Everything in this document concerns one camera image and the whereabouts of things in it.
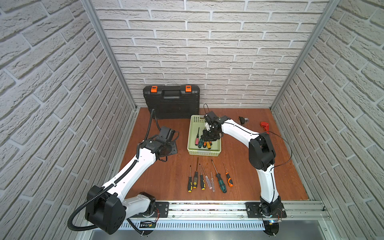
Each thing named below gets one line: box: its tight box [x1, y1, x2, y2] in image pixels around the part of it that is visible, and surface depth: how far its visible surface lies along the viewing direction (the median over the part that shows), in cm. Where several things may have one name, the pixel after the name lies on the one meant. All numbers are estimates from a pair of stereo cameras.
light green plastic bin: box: [187, 115, 222, 157], surface depth 99 cm
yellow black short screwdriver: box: [199, 163, 206, 190], surface depth 83 cm
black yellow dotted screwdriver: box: [193, 157, 199, 189], surface depth 84 cm
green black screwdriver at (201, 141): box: [198, 135, 204, 148], surface depth 97 cm
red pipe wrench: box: [260, 121, 270, 135], surface depth 109 cm
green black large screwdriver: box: [211, 159, 227, 194], surface depth 82 cm
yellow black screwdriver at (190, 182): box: [188, 165, 193, 193], surface depth 82 cm
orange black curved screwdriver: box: [223, 162, 234, 187], surface depth 84 cm
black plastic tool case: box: [143, 85, 200, 120], surface depth 96 cm
